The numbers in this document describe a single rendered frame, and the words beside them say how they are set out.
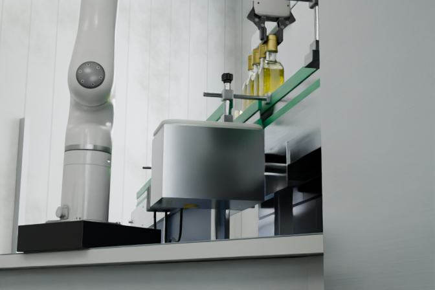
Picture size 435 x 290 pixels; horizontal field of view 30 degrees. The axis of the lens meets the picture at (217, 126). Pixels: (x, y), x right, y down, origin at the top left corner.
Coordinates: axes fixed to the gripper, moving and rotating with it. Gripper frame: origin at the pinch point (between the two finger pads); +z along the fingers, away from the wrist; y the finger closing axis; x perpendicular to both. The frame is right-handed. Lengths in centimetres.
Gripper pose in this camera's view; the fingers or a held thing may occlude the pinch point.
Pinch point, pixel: (271, 36)
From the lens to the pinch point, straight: 217.4
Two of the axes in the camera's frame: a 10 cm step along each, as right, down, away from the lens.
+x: 2.2, -2.2, -9.5
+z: -0.1, 9.7, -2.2
